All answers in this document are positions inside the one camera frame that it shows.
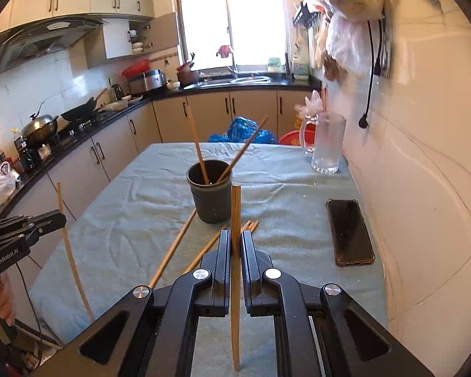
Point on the black kitchen countertop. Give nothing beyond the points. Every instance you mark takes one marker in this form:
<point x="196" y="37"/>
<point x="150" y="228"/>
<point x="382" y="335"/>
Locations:
<point x="290" y="83"/>

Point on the white hanging plastic bag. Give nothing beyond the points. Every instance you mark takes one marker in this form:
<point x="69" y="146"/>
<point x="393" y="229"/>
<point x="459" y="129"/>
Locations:
<point x="349" y="43"/>

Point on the beige base cabinets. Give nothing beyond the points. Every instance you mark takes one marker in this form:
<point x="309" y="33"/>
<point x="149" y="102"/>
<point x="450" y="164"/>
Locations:
<point x="110" y="157"/>

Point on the dark sauce bottle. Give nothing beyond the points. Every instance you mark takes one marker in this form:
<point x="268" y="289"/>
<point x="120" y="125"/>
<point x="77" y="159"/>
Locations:
<point x="21" y="147"/>

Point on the black gas stove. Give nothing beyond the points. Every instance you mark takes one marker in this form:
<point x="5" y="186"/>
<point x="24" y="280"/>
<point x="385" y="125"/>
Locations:
<point x="86" y="123"/>

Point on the red cloth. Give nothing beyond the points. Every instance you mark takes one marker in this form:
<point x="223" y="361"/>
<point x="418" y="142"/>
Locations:
<point x="224" y="51"/>

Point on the chrome faucet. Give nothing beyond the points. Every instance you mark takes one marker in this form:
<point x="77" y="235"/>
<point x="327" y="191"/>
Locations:
<point x="234" y="65"/>

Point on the red plastic basket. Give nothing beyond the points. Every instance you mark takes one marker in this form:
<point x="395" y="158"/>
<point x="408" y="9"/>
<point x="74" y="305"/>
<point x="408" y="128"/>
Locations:
<point x="290" y="138"/>

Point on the clear glass mug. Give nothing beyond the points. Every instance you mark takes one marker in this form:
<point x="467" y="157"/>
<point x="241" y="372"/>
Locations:
<point x="329" y="145"/>

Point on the black smartphone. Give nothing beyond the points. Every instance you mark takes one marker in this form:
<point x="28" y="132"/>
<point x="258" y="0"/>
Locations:
<point x="351" y="231"/>

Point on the food container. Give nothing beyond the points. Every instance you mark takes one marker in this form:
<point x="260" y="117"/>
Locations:
<point x="115" y="106"/>

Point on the red plastic basin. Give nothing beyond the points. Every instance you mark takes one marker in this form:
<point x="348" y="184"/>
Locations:
<point x="135" y="68"/>

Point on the wall power outlet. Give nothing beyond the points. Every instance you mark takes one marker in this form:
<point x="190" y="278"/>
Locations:
<point x="385" y="55"/>

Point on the stacked white bowls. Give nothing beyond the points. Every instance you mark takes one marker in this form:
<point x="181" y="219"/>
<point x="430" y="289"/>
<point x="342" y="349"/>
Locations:
<point x="135" y="43"/>

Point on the white plastic bag on counter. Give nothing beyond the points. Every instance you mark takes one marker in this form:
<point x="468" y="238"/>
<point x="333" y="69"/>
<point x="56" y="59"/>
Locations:
<point x="0" y="182"/>

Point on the steel sink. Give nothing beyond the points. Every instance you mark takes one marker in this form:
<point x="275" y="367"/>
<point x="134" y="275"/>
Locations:
<point x="235" y="81"/>

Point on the black wall rack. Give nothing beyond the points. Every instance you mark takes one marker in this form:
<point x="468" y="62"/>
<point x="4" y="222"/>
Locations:
<point x="306" y="13"/>

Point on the brown clay pot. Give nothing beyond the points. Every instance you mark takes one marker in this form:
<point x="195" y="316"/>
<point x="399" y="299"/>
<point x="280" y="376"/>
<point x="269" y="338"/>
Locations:
<point x="187" y="75"/>

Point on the steel wok with lid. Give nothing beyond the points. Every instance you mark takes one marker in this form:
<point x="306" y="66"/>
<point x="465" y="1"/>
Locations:
<point x="41" y="125"/>

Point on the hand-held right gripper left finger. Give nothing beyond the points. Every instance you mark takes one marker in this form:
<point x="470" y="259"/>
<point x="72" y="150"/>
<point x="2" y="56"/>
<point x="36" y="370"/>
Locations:
<point x="223" y="267"/>

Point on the kitchen window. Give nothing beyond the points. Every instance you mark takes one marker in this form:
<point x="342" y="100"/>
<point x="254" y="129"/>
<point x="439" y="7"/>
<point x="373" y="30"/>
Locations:
<point x="235" y="19"/>

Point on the blue plastic bag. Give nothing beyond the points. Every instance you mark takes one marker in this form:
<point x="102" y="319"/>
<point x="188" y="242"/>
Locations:
<point x="239" y="131"/>

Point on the small glass jar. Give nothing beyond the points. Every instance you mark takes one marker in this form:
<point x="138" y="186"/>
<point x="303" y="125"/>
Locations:
<point x="44" y="151"/>

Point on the steel range hood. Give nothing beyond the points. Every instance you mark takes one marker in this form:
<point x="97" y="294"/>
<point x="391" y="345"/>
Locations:
<point x="43" y="37"/>

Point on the pale green table cloth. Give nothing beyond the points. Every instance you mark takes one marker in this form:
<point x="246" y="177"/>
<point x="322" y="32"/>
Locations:
<point x="133" y="204"/>

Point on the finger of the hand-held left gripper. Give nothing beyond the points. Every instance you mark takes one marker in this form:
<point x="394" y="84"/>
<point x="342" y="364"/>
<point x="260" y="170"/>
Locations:
<point x="49" y="222"/>
<point x="8" y="223"/>

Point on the black frying pan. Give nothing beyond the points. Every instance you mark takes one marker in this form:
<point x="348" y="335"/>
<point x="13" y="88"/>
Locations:
<point x="80" y="112"/>

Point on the person's left hand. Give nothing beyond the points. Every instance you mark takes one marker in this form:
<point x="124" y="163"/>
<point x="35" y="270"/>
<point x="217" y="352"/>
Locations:
<point x="6" y="298"/>

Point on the white detergent bottle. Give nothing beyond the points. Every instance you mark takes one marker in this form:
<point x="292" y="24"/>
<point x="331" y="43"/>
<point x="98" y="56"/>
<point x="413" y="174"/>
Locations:
<point x="300" y="66"/>

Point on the open wall cabinet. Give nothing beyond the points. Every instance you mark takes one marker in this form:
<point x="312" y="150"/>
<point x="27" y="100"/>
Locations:
<point x="117" y="39"/>

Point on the pink and white plastic bag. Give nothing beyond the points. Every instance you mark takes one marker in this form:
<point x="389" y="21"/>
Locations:
<point x="312" y="104"/>

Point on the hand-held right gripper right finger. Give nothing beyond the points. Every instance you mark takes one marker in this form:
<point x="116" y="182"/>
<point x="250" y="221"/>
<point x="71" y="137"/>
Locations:
<point x="248" y="267"/>

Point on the green sponge pack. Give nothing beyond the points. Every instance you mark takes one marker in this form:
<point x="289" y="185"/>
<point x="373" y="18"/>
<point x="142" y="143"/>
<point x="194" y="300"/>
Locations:
<point x="276" y="65"/>

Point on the dark grey chopstick holder cup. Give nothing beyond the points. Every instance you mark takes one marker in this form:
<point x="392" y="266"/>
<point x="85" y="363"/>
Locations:
<point x="212" y="200"/>

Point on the steel kettle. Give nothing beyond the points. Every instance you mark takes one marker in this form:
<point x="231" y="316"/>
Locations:
<point x="117" y="92"/>

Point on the silver rice cooker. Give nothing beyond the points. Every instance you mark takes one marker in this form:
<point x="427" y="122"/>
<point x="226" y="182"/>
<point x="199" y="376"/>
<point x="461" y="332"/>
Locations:
<point x="147" y="82"/>

